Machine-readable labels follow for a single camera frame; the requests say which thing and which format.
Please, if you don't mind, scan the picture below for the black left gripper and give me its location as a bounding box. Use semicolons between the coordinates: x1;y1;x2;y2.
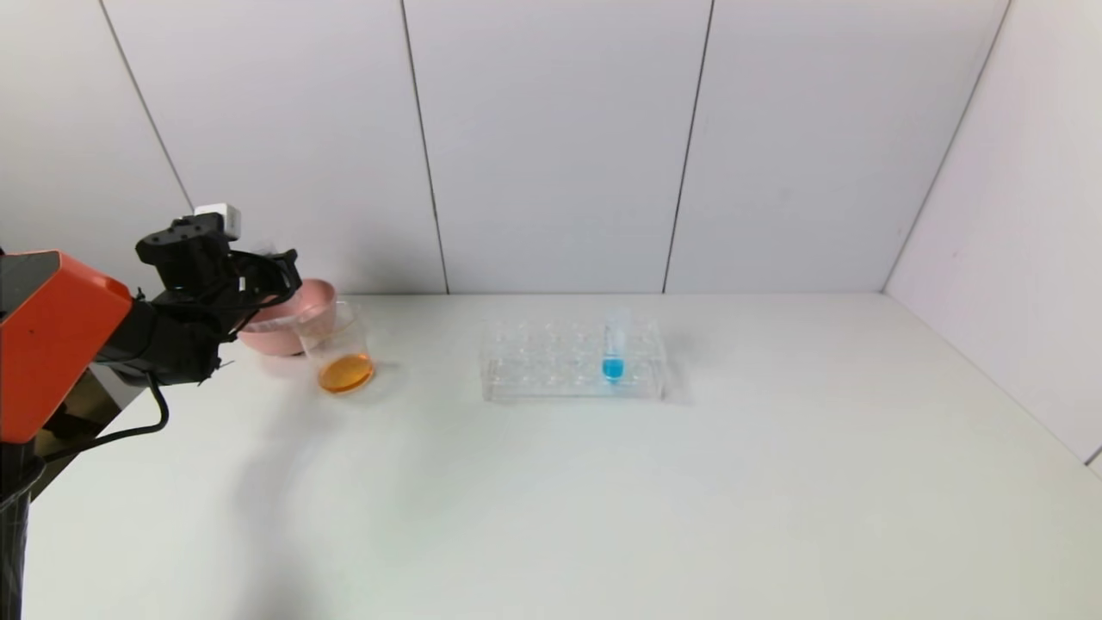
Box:
223;248;303;337

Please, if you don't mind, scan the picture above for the clear glass beaker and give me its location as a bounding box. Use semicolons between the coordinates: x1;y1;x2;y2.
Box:
295;302;380;396

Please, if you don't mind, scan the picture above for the clear acrylic test tube rack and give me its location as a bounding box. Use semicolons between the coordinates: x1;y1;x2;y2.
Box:
480;317;668;402

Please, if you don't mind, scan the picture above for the test tube with blue pigment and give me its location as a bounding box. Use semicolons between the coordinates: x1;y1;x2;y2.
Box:
601;307;631;387

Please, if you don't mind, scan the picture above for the pink plastic bowl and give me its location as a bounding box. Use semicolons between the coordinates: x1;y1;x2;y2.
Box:
236;278;339;357

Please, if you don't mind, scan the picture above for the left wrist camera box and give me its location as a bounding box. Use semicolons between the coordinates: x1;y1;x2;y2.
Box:
193;203;243;241

